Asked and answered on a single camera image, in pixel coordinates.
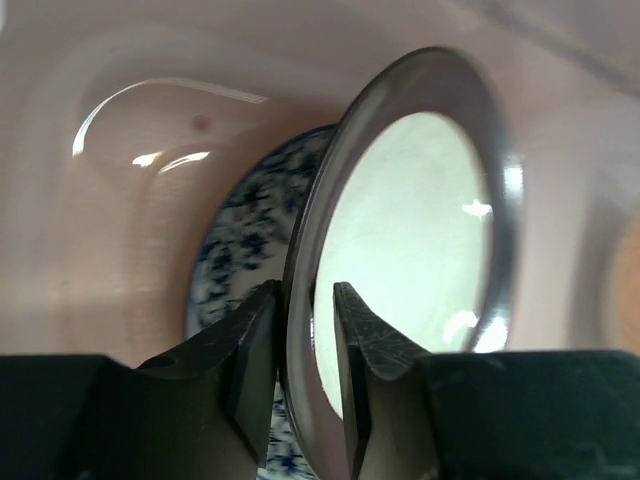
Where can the brown rimmed cream plate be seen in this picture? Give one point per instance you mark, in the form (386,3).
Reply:
(416,204)

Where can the pink translucent plastic bin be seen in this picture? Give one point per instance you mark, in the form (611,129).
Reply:
(125,123)

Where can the blue floral white plate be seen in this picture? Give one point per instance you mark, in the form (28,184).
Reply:
(246,246)

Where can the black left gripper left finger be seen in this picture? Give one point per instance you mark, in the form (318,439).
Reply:
(200,410)

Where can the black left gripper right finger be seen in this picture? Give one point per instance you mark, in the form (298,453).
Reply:
(410,414)

